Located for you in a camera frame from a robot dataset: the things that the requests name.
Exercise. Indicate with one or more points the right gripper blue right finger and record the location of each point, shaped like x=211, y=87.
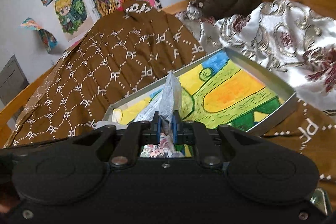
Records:
x=176, y=127

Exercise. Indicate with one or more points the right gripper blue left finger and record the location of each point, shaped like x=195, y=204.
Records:
x=156, y=128

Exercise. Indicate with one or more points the grey sock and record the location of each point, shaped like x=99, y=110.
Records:
x=171, y=98

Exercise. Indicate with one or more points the white fluffy sock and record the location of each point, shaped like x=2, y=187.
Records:
x=128, y=112

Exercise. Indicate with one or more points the grey tray with drawing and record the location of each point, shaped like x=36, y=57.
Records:
x=222, y=88

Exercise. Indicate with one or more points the colourful striped brown quilt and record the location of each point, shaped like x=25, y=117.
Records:
x=122, y=54

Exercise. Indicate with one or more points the peeling colourful drawing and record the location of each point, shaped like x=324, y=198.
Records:
x=47, y=38

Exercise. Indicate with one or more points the blond boy drawing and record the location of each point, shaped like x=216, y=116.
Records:
x=73, y=17

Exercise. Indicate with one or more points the white floral satin quilt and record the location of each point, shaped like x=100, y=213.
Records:
x=287, y=38

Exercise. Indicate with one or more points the grey wall cabinet door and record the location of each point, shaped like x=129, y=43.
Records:
x=13, y=80

